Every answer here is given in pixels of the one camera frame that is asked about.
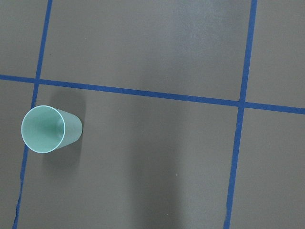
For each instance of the green plastic cup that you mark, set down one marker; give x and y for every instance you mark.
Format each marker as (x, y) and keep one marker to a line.
(45, 129)

